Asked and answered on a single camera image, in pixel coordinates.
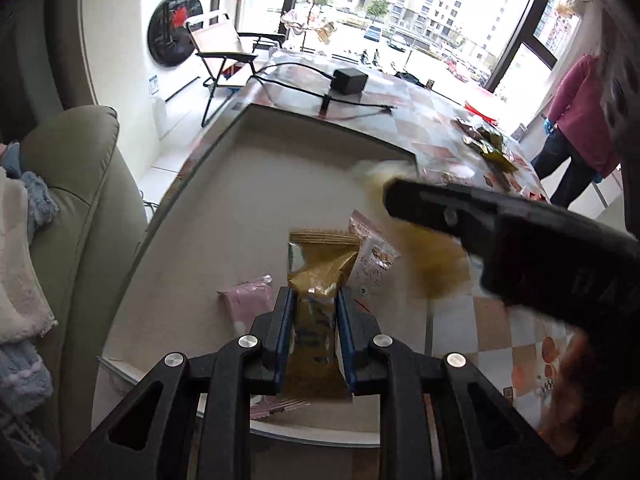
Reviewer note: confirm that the white fluffy blanket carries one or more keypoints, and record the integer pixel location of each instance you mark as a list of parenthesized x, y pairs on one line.
[(20, 270)]

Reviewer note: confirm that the green sofa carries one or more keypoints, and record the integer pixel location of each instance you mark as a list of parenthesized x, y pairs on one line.
[(85, 220)]

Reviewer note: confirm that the green rimmed storage box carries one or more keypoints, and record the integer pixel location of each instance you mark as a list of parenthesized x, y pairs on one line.
[(225, 200)]

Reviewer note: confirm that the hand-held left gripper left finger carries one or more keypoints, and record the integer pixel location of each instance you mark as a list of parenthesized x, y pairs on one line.
[(285, 330)]

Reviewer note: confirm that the pile of green yellow packets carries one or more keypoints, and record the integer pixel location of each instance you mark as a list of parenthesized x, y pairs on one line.
[(487, 142)]

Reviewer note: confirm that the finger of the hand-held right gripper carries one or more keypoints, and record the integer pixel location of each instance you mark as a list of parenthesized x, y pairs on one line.
[(440, 210)]

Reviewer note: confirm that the dark patterned cloth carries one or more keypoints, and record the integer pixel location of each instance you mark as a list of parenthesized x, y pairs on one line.
[(20, 450)]

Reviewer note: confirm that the person's right forearm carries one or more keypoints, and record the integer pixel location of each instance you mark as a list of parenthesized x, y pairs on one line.
[(590, 400)]

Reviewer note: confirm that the pink white snack packet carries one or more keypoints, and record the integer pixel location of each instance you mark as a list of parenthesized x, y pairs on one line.
[(372, 255)]

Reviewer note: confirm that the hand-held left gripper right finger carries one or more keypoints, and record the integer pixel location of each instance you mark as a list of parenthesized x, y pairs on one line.
[(346, 330)]

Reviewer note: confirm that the white parked car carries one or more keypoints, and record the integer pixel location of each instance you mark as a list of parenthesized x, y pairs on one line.
[(397, 42)]

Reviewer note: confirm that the pale blue knitted blanket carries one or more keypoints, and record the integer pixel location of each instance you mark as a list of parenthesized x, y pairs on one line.
[(20, 375)]

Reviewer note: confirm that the gold snack packet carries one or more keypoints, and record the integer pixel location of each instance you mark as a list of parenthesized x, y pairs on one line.
[(440, 265), (320, 270)]

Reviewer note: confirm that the blue grey parked car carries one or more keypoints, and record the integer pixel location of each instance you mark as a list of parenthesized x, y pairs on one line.
[(372, 32)]

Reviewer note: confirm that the white washing machine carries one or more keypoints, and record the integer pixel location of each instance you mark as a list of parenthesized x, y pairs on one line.
[(172, 25)]

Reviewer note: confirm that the folding chair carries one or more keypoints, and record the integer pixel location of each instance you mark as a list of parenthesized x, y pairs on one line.
[(220, 35)]

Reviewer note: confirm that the cluttered small stand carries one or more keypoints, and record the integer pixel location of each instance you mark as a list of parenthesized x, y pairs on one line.
[(300, 25)]

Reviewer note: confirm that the red tray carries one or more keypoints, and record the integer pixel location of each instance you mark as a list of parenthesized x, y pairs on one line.
[(480, 110)]

